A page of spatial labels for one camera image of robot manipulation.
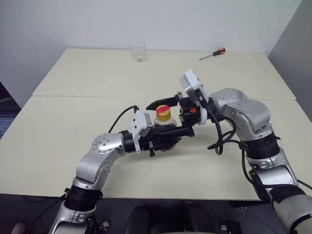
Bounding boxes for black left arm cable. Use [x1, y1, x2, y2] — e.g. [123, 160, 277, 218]
[108, 105, 139, 134]

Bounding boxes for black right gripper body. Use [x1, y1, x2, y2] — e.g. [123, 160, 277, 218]
[177, 91, 198, 128]

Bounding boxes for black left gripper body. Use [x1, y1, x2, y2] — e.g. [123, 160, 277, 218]
[140, 132, 163, 158]

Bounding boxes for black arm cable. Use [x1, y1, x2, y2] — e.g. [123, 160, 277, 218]
[206, 103, 246, 156]
[108, 105, 139, 134]

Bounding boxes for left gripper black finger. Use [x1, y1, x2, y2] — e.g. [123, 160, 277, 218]
[160, 136, 183, 150]

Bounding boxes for red and black screwdriver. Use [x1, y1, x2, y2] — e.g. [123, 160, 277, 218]
[199, 48, 227, 61]

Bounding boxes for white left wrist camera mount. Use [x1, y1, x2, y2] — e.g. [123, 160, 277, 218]
[130, 111, 154, 154]

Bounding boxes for red and yellow bottle cap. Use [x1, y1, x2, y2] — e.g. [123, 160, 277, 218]
[156, 104, 171, 120]

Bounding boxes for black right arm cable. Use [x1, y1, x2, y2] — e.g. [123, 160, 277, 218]
[206, 103, 246, 156]

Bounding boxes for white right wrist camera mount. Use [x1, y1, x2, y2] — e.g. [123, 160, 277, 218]
[179, 69, 210, 127]

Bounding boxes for clear bottle with dark drink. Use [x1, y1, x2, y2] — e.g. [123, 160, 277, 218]
[152, 118, 182, 153]

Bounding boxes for dark open laptop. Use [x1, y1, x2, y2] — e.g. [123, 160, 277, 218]
[0, 81, 22, 141]

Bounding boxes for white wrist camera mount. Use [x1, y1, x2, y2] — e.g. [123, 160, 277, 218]
[179, 69, 210, 127]
[130, 111, 154, 154]

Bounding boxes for brown rounded object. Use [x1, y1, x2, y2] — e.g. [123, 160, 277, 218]
[12, 222, 29, 234]

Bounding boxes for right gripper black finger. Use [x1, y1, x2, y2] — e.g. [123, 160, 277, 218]
[155, 125, 196, 138]
[146, 96, 181, 111]

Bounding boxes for dark rounded shape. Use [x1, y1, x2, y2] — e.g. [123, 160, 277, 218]
[127, 204, 154, 234]

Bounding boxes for clear glass tumbler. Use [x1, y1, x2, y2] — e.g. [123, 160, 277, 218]
[128, 40, 146, 63]

